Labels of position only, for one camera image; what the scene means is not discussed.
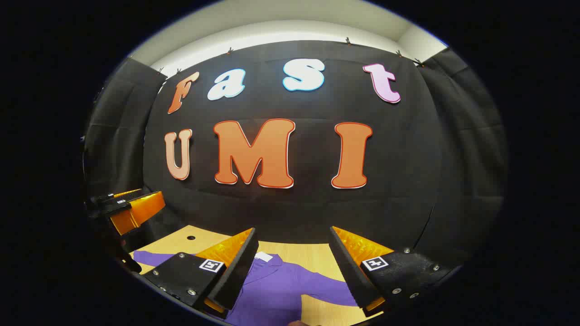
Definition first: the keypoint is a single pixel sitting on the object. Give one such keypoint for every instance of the row of small backdrop clips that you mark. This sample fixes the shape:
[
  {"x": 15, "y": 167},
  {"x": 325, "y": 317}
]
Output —
[{"x": 348, "y": 41}]

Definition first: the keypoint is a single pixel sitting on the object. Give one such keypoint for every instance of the purple knitted sweater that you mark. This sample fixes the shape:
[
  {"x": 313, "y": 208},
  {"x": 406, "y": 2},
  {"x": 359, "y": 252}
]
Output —
[{"x": 281, "y": 290}]

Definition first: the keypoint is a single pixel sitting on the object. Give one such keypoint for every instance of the white paper garment tag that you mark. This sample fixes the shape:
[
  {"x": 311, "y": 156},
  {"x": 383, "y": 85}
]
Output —
[{"x": 263, "y": 257}]

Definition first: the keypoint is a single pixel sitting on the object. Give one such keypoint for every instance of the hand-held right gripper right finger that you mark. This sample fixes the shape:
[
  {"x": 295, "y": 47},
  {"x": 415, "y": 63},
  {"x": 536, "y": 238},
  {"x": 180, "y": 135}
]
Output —
[{"x": 349, "y": 271}]

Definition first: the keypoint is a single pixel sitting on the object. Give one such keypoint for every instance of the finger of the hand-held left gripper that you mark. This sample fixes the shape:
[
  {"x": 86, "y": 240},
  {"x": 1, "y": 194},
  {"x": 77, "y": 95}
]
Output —
[
  {"x": 140, "y": 210},
  {"x": 113, "y": 206}
]

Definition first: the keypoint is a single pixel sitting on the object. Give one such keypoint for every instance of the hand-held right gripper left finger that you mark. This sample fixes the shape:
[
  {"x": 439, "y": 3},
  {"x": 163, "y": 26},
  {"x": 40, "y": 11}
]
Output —
[{"x": 238, "y": 271}]

